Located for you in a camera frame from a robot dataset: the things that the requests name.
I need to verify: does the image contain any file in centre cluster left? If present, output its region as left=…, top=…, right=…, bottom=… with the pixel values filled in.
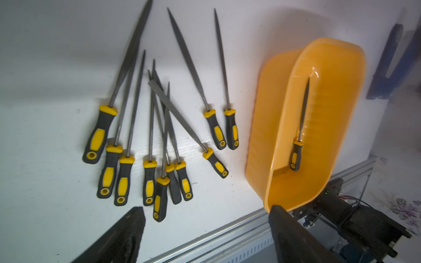
left=152, top=69, right=182, bottom=204

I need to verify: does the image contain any blue object by right wall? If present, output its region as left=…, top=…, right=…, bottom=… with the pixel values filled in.
left=366, top=24, right=421, bottom=100

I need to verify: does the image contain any file tool moved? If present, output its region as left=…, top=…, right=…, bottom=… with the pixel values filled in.
left=96, top=58, right=137, bottom=199
left=114, top=50, right=146, bottom=206
left=289, top=79, right=310, bottom=172
left=143, top=59, right=158, bottom=207
left=82, top=0, right=153, bottom=164

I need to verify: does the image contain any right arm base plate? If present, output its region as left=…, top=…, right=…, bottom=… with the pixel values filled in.
left=292, top=178, right=412, bottom=263

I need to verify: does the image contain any file in centre cluster right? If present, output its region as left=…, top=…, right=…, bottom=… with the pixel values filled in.
left=153, top=70, right=194, bottom=202

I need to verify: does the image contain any diagonal flat file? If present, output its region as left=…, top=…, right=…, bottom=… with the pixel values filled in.
left=149, top=80, right=229, bottom=179

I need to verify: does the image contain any yellow plastic storage box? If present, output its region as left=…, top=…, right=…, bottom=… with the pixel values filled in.
left=246, top=38, right=366, bottom=211

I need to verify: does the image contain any rightmost file on table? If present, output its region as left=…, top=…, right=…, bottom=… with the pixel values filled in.
left=214, top=9, right=239, bottom=150

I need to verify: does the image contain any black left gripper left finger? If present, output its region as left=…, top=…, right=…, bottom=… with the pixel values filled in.
left=73, top=207, right=146, bottom=263

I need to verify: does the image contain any file in cluster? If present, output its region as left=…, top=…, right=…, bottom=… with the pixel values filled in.
left=153, top=70, right=194, bottom=202
left=152, top=69, right=182, bottom=204
left=153, top=103, right=170, bottom=222

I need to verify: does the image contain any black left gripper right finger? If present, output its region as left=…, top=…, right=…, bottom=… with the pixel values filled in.
left=269, top=206, right=340, bottom=263

